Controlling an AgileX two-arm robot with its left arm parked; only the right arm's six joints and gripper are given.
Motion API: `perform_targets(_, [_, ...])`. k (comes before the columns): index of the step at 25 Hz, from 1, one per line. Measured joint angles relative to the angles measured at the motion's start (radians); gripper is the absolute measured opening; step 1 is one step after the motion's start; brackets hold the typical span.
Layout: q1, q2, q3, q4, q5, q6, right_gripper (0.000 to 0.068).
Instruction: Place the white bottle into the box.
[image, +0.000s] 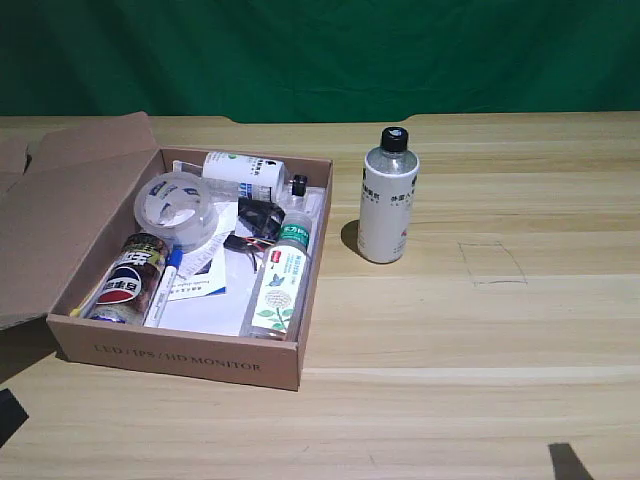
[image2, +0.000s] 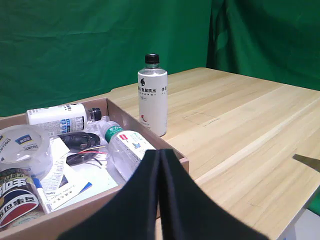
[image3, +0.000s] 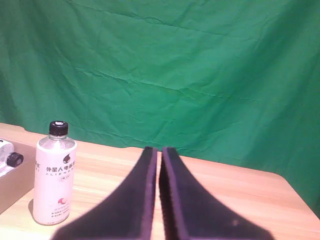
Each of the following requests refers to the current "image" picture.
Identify clear bottle green label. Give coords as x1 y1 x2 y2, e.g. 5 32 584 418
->
239 212 314 342

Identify white bottle plain black cap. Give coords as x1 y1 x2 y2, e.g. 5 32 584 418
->
357 126 420 265

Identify white bottle blue printed label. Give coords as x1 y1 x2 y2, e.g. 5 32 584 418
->
202 151 309 201

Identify brown cardboard box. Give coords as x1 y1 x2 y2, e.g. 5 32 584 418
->
0 111 335 392

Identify clear tape roll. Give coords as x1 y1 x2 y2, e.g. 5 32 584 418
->
133 173 218 250

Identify white paper leaflets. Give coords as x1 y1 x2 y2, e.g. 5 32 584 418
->
158 199 269 337

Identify white marker blue cap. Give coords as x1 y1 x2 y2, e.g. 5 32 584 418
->
144 248 185 329

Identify green backdrop cloth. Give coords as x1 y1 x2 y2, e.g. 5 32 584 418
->
0 0 640 124

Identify Pepsi drink can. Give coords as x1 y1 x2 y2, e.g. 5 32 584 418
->
82 232 170 326

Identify dark flat strip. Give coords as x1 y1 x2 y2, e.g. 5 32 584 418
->
547 442 597 480

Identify black flat block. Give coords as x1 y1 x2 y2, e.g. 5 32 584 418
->
0 387 30 447

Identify black part with coloured wires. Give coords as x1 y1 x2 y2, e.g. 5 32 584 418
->
222 233 277 272

